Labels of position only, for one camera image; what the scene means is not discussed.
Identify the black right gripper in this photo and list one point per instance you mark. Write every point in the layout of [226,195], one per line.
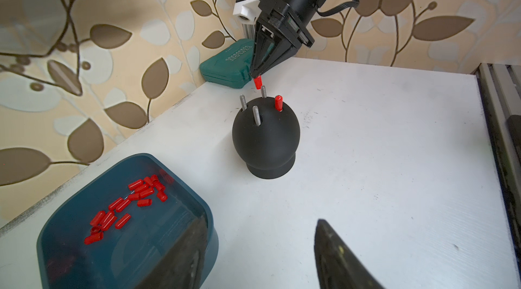
[281,30]

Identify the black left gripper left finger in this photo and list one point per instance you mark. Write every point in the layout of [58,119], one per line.
[183,264]

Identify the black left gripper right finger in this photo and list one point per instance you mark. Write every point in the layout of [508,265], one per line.
[336,264]

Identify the red screw protection sleeve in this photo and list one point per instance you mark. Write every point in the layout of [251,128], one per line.
[258,83]

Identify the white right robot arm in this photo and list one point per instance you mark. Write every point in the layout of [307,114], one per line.
[335,10]

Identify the red sleeve on screw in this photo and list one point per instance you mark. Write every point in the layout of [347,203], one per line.
[279,103]

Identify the black dome screw fixture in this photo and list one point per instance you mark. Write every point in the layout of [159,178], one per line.
[266,139]

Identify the green plastic tool case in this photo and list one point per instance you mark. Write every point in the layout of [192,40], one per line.
[231,67]

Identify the dark teal plastic tray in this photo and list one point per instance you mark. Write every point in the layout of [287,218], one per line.
[137,225]

